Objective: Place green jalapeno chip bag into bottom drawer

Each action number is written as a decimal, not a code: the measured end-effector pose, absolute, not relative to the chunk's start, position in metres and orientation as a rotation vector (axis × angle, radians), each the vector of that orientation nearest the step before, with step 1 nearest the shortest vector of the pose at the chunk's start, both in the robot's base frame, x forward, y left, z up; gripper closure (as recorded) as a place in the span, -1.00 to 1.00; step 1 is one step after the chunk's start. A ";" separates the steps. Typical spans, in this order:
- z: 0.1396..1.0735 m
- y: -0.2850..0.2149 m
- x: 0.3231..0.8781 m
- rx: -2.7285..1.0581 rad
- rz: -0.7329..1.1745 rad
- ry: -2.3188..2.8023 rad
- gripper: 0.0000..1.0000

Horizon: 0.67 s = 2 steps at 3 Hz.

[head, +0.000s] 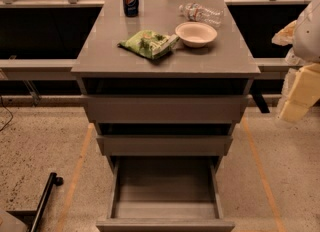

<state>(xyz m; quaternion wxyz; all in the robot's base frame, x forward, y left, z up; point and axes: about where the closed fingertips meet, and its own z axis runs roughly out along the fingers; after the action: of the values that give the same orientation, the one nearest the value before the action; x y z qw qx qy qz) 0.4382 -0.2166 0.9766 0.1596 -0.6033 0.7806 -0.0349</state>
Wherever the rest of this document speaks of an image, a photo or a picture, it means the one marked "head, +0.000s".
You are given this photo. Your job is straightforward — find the grey top drawer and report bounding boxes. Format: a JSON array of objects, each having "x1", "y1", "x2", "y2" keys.
[{"x1": 82, "y1": 95, "x2": 248, "y2": 124}]

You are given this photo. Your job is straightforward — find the clear plastic water bottle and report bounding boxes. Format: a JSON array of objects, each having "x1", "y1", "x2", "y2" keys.
[{"x1": 179, "y1": 3, "x2": 223, "y2": 28}]

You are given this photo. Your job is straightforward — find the black cable on floor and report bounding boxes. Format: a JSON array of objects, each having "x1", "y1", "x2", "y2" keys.
[{"x1": 0, "y1": 95, "x2": 14, "y2": 132}]

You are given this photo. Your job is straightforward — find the white paper bowl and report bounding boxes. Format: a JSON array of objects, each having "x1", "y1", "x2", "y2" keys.
[{"x1": 175, "y1": 22, "x2": 218, "y2": 48}]

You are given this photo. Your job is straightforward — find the grey drawer cabinet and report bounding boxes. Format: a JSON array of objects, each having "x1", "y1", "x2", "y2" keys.
[{"x1": 72, "y1": 0, "x2": 260, "y2": 169}]

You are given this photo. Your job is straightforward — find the black chair leg with caster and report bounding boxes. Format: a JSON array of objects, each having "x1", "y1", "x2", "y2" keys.
[{"x1": 9, "y1": 172, "x2": 64, "y2": 232}]

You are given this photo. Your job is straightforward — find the grey open bottom drawer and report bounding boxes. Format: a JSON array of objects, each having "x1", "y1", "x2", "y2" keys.
[{"x1": 96, "y1": 156, "x2": 235, "y2": 232}]

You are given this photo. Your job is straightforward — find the grey middle drawer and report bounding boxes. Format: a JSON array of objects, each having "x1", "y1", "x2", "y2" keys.
[{"x1": 97, "y1": 135, "x2": 232, "y2": 156}]

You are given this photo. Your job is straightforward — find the grey metal rail frame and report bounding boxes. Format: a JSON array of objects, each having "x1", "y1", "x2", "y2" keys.
[{"x1": 1, "y1": 0, "x2": 311, "y2": 113}]

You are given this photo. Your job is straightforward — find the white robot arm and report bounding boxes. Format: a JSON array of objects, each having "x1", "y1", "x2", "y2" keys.
[{"x1": 272, "y1": 0, "x2": 320, "y2": 123}]

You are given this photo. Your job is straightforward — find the green jalapeno chip bag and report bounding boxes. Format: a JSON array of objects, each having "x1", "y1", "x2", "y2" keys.
[{"x1": 118, "y1": 30, "x2": 179, "y2": 60}]

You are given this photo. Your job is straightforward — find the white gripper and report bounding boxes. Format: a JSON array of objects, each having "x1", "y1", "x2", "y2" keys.
[{"x1": 271, "y1": 20, "x2": 320, "y2": 122}]

